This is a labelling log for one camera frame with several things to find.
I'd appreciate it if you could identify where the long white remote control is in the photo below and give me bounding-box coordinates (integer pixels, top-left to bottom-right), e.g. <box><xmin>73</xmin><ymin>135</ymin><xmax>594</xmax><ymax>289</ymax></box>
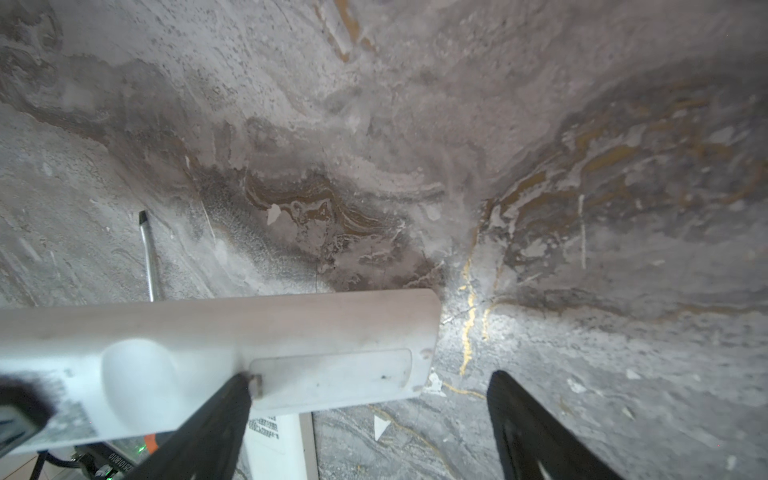
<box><xmin>1</xmin><ymin>289</ymin><xmax>442</xmax><ymax>452</ymax></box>

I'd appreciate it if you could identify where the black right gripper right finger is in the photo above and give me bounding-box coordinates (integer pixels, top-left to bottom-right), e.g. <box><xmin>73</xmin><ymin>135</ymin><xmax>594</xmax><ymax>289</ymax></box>
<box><xmin>487</xmin><ymin>370</ymin><xmax>620</xmax><ymax>480</ymax></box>

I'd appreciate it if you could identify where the orange handled screwdriver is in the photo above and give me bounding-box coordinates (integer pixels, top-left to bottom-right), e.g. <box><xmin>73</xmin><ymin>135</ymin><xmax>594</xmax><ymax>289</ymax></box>
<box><xmin>138</xmin><ymin>210</ymin><xmax>160</xmax><ymax>302</ymax></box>

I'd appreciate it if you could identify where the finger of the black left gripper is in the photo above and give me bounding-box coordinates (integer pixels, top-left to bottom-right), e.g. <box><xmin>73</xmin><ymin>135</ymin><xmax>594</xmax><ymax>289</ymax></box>
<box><xmin>1</xmin><ymin>377</ymin><xmax>56</xmax><ymax>457</ymax></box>

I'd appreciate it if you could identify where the short white remote control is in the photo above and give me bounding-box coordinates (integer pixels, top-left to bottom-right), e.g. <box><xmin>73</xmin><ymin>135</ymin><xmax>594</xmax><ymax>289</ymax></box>
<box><xmin>243</xmin><ymin>413</ymin><xmax>319</xmax><ymax>480</ymax></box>

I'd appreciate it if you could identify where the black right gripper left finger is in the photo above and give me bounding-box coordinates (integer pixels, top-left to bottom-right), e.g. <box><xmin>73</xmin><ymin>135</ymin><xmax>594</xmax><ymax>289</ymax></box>
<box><xmin>126</xmin><ymin>373</ymin><xmax>252</xmax><ymax>480</ymax></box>

